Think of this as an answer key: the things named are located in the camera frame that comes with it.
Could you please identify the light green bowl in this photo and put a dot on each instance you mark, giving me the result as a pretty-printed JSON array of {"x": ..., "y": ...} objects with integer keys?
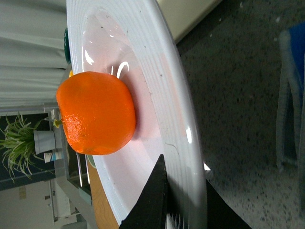
[{"x": 91, "y": 160}]

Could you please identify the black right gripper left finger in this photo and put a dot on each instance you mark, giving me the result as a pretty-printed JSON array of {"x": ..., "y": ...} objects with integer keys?
[{"x": 150, "y": 210}]

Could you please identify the wooden grain serving tray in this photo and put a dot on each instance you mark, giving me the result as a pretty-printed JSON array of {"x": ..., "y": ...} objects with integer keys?
[{"x": 104, "y": 216}]

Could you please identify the orange mandarin fruit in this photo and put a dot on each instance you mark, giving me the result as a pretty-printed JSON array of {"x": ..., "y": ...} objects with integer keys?
[{"x": 97, "y": 113}]

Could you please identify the white ridged deep plate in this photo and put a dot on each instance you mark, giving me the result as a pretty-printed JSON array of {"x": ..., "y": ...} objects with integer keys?
[{"x": 130, "y": 39}]

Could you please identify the white paper cup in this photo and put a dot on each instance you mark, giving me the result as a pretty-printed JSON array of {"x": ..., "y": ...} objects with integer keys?
[{"x": 52, "y": 156}]

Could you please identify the beige bear print tray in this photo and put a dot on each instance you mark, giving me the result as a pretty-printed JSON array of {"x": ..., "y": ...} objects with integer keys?
[{"x": 183, "y": 15}]

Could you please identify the grey and blue cloth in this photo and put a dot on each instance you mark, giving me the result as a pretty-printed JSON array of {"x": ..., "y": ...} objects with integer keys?
[{"x": 290, "y": 120}]

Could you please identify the potted green spiky plant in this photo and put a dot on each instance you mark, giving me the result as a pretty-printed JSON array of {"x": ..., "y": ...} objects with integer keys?
[{"x": 21, "y": 143}]

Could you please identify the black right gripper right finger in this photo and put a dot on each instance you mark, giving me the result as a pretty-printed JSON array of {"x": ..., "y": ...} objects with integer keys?
[{"x": 219, "y": 214}]

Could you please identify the dark green enamel mug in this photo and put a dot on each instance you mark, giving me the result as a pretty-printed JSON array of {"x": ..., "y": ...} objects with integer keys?
[{"x": 67, "y": 47}]

